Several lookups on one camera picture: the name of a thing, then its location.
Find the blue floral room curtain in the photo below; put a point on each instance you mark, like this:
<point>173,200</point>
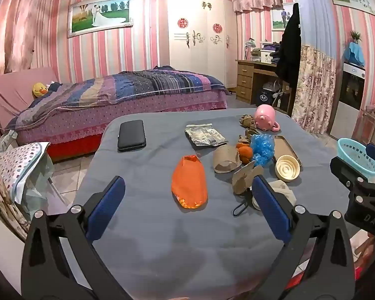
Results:
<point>314,84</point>

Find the pink covered headboard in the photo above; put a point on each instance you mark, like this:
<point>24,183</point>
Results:
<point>12,93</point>

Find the desk lamp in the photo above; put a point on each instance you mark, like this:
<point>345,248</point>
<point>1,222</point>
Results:
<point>249,45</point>

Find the white storage box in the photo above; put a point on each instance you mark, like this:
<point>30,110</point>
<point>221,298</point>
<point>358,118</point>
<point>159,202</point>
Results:
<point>265,57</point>

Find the blue cloth cover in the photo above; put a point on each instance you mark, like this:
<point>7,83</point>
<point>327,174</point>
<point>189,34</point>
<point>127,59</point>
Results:
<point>354,54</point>

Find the grey blue tablecloth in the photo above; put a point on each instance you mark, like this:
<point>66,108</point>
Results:
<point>159,240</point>

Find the purple dotted bed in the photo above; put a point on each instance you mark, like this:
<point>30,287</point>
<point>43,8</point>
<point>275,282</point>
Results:
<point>81,126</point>

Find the orange plastic bag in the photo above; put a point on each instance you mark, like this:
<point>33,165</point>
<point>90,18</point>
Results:
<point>187,181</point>

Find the blue plastic bag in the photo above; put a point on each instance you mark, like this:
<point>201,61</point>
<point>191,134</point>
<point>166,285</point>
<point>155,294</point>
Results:
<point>262,148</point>

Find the framed wedding photo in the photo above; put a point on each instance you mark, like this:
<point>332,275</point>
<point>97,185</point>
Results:
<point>100,15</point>

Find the dotted white pillow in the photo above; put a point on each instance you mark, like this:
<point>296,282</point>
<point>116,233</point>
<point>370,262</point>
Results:
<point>15,165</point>

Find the white water dispenser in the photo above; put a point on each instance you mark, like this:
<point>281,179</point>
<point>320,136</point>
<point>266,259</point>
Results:
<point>347,115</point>

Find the small green plant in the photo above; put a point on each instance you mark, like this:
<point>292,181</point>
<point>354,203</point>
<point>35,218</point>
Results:
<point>355,36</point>

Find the black zip case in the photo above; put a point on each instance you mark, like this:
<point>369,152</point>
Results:
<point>131,136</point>

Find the cream ribbed bowl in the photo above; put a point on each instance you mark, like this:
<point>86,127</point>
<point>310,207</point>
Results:
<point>287,168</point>

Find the white plastic bag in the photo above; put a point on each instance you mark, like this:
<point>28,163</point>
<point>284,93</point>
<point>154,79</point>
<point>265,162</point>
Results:
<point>270,86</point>

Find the torn cardboard piece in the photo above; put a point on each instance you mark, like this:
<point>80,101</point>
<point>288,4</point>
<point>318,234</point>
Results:
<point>242,178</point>

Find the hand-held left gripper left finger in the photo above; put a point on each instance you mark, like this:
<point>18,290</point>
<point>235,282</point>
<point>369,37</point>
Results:
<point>107,206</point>

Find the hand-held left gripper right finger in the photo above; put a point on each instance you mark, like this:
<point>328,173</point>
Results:
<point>270,206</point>

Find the white wardrobe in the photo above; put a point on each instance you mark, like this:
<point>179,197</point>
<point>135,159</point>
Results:
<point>200,62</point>

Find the black hanging coat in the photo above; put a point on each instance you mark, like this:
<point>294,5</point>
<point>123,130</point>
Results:
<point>289,53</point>

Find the pink patterned window curtain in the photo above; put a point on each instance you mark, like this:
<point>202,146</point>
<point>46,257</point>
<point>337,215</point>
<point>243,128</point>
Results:
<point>15,31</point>

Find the wooden desk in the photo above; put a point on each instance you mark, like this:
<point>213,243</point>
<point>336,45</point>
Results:
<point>245,78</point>

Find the large orange peel piece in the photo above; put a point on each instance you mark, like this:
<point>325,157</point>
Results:
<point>246,154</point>

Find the black printed box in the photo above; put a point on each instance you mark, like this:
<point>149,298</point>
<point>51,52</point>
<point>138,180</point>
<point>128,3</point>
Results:
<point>264,97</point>

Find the light blue plastic basket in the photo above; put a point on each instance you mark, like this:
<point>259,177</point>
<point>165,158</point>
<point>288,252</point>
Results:
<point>350,153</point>

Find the yellow duck plush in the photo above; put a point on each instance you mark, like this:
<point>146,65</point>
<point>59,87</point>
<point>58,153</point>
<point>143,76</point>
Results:
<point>39,90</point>

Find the small framed photo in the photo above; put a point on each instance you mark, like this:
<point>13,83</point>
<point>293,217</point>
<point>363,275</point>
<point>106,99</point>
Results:
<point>278,18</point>

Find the striped patchwork quilt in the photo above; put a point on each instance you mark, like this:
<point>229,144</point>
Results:
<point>128,87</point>

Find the clear snack packet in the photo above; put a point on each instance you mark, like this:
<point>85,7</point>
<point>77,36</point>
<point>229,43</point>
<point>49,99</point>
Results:
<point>204,136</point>

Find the brown paper scrap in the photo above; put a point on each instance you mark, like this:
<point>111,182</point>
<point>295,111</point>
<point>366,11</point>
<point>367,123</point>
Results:
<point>250,132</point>

